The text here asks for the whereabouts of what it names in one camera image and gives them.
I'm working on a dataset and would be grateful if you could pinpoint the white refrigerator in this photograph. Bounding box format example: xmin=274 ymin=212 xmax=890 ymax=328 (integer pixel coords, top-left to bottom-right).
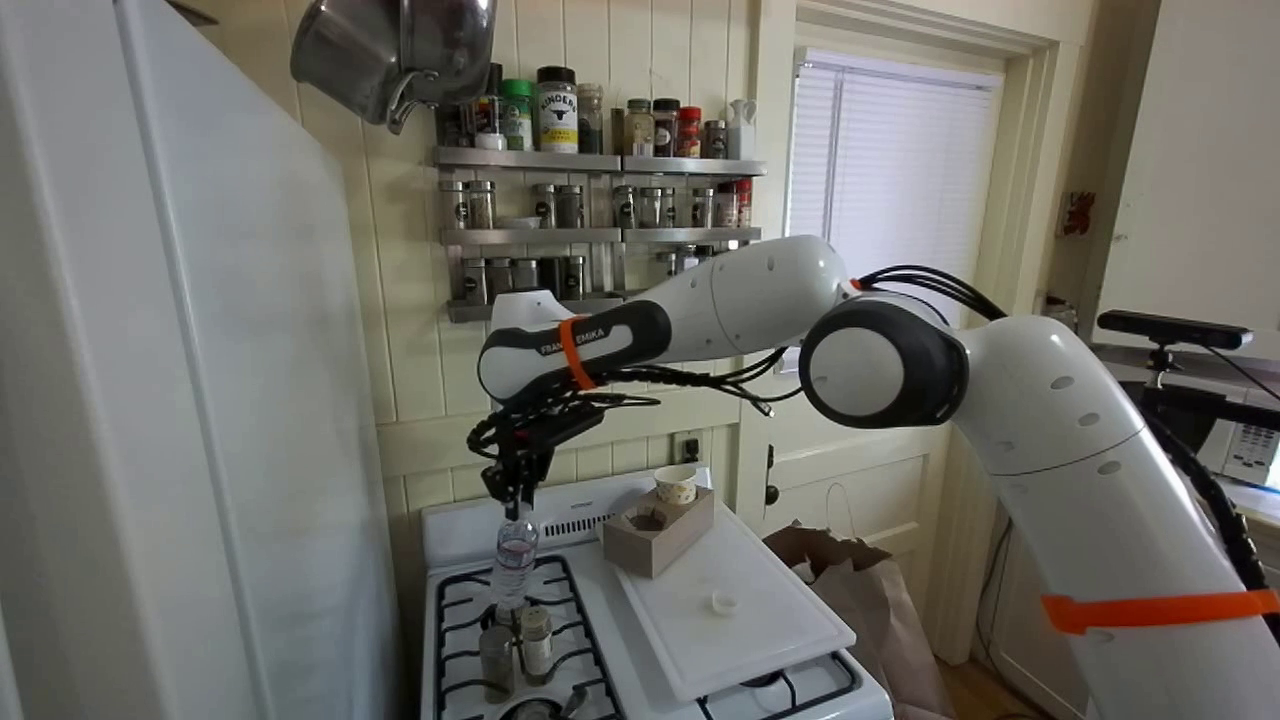
xmin=0 ymin=0 xmax=407 ymax=720

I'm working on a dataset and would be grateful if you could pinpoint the clear plastic water bottle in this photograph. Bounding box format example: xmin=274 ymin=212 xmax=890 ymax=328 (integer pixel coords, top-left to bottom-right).
xmin=490 ymin=506 xmax=541 ymax=617

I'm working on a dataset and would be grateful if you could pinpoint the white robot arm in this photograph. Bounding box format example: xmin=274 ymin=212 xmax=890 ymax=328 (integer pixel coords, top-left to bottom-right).
xmin=471 ymin=237 xmax=1280 ymax=720

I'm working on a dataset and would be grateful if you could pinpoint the paper cup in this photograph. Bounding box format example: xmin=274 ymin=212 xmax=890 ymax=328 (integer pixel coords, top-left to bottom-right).
xmin=655 ymin=463 xmax=697 ymax=506

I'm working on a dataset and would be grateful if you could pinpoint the black stove grate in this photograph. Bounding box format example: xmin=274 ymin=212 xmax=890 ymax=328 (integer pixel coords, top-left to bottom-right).
xmin=418 ymin=555 xmax=624 ymax=720

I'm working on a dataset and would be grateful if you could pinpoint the brown paper bag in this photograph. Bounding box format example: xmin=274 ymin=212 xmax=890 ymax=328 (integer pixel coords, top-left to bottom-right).
xmin=766 ymin=523 xmax=956 ymax=720

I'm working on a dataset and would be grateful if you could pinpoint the hanging steel pot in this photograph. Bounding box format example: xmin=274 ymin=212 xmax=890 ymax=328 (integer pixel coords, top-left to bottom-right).
xmin=286 ymin=0 xmax=495 ymax=130

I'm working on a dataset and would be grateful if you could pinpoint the large white label jar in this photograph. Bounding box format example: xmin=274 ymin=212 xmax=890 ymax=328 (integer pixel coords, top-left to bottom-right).
xmin=536 ymin=62 xmax=581 ymax=153

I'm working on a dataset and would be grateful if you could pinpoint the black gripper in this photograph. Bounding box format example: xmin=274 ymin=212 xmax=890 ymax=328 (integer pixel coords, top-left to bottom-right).
xmin=468 ymin=391 xmax=602 ymax=518

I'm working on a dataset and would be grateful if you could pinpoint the white cutting board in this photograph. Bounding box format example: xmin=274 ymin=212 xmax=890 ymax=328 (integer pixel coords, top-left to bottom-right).
xmin=620 ymin=506 xmax=857 ymax=699

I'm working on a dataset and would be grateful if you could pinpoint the window blind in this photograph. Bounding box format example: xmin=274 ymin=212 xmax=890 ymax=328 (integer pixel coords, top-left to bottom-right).
xmin=785 ymin=53 xmax=1003 ymax=322

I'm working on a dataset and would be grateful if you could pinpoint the glass spice bottle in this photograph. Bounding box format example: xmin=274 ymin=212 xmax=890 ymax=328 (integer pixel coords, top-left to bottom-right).
xmin=515 ymin=604 xmax=551 ymax=678

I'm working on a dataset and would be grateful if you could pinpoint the white gas stove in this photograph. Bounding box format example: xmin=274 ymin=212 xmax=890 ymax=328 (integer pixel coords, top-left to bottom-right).
xmin=418 ymin=470 xmax=890 ymax=720

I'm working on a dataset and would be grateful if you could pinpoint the metal spice rack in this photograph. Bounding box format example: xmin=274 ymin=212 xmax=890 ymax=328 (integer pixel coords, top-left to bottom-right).
xmin=431 ymin=147 xmax=763 ymax=319

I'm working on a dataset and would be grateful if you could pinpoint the brown cardboard box holder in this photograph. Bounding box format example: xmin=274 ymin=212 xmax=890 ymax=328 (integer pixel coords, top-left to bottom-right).
xmin=600 ymin=490 xmax=715 ymax=581

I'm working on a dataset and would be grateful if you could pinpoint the white bottle cap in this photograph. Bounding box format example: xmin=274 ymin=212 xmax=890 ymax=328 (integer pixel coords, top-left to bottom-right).
xmin=705 ymin=590 xmax=734 ymax=617

